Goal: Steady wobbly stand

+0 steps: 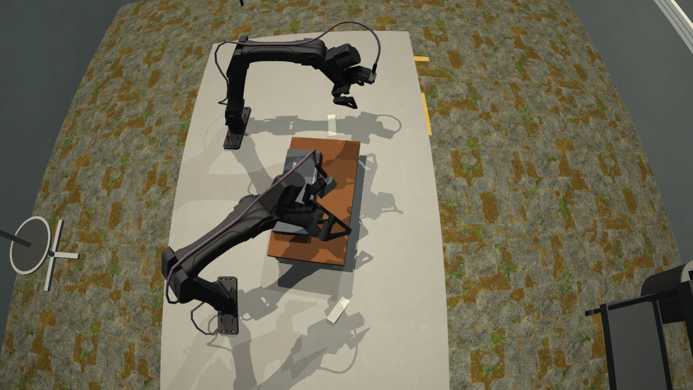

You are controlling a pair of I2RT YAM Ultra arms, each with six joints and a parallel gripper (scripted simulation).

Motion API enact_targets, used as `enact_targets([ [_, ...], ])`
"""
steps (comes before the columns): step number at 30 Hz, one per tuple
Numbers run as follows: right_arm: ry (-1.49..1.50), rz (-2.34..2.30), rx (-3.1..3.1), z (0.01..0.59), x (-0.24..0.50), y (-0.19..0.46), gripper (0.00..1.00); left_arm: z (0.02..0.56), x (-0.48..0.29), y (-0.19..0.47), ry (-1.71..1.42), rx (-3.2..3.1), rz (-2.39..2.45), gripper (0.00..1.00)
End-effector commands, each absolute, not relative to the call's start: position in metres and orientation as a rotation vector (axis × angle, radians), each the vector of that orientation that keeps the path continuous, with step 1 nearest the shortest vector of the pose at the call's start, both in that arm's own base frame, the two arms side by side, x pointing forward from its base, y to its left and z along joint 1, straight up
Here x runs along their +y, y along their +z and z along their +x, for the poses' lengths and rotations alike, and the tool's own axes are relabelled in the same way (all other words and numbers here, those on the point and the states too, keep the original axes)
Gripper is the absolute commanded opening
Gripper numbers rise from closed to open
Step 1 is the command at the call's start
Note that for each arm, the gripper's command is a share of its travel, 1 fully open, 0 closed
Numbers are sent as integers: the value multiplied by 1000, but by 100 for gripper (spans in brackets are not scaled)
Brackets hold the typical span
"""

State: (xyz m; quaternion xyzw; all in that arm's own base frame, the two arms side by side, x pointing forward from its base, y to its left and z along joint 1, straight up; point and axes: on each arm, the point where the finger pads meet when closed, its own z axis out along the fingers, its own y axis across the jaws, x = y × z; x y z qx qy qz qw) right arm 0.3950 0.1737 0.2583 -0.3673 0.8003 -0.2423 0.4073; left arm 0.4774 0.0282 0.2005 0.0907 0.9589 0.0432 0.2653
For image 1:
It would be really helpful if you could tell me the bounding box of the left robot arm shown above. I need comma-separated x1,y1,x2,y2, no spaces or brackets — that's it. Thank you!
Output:
223,35,361,150

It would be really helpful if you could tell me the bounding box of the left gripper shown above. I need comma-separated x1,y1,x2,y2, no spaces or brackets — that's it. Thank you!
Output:
329,66,371,109

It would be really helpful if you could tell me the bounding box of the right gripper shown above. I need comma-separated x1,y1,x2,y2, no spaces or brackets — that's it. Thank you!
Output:
287,177,351,242

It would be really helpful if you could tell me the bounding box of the brown rectangular board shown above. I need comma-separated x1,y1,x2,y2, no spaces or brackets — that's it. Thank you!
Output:
267,137,361,269

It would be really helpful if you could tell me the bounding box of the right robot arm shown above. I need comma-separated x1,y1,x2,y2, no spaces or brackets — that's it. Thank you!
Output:
161,171,305,335

